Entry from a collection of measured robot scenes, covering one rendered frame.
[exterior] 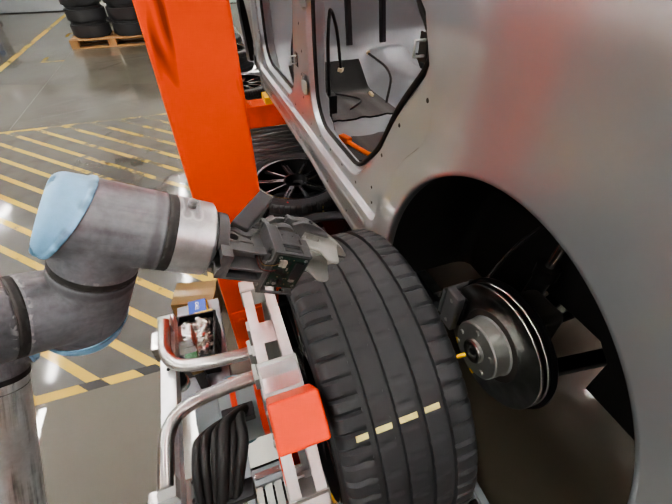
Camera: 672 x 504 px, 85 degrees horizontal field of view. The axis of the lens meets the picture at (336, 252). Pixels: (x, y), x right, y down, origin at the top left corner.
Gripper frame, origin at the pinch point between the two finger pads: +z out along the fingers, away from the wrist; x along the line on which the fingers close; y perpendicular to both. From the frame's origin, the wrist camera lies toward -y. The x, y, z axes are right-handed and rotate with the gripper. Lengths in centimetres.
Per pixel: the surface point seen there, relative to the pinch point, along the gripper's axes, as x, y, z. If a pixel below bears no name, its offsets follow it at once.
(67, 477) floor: -160, -39, -25
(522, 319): -3.0, 8.5, 48.4
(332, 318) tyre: -9.8, 5.1, 2.6
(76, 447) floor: -159, -51, -24
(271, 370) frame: -19.2, 8.3, -5.4
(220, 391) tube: -33.7, 2.8, -8.3
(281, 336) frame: -17.9, 2.5, -2.6
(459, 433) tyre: -12.9, 25.3, 20.7
